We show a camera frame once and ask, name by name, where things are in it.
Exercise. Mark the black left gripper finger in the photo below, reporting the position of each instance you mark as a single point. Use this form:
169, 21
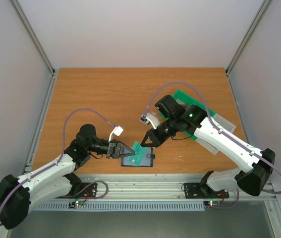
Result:
123, 149
119, 155

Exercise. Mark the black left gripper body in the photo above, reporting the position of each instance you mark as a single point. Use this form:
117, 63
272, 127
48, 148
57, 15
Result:
110, 152

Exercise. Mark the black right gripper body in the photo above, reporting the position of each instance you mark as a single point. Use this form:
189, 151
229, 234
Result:
157, 134

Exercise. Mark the green teal chip card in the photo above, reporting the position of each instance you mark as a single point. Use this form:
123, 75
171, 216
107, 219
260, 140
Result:
137, 158

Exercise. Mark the dark blue card holder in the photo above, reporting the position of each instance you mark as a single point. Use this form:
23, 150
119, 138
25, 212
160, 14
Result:
145, 158

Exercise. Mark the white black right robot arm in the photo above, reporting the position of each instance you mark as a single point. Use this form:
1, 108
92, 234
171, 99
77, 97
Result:
253, 164

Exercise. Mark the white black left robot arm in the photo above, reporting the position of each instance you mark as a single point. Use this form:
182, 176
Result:
14, 200

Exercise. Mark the white card with red circles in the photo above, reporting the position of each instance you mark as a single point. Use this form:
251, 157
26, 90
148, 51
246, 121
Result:
181, 103

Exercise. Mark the green plastic bin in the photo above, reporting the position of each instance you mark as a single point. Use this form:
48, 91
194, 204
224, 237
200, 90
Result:
187, 99

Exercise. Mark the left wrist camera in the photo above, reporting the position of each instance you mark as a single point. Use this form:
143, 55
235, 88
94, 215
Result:
117, 131

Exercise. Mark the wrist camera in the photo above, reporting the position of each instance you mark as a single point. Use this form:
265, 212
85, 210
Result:
151, 119
117, 131

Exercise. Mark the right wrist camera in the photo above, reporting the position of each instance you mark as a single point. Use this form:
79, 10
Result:
151, 119

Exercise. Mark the aluminium frame rail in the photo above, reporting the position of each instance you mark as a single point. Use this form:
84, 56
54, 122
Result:
110, 187

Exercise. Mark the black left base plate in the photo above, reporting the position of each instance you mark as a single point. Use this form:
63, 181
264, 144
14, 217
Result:
82, 190

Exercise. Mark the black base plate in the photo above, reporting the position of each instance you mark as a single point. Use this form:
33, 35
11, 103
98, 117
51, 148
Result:
194, 190
82, 190

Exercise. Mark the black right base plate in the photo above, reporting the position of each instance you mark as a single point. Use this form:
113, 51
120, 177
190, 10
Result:
194, 190

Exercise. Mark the grey slotted cable duct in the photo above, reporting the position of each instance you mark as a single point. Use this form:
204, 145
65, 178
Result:
117, 206

